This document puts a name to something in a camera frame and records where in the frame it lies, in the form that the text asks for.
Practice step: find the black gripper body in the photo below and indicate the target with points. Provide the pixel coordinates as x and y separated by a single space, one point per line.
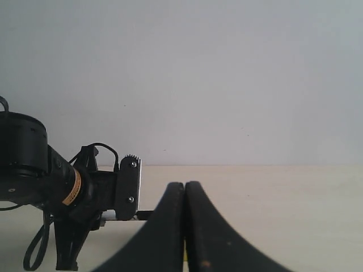
69 191

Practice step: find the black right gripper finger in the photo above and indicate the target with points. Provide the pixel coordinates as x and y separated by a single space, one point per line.
70 237

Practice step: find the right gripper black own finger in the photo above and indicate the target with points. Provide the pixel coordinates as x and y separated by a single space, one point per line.
212 244
159 244

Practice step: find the yellow cube block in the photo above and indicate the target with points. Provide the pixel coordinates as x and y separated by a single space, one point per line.
185 256

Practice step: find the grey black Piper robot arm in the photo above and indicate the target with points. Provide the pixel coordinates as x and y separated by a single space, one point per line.
22 139

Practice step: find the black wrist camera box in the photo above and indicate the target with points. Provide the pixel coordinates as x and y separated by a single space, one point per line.
127 190

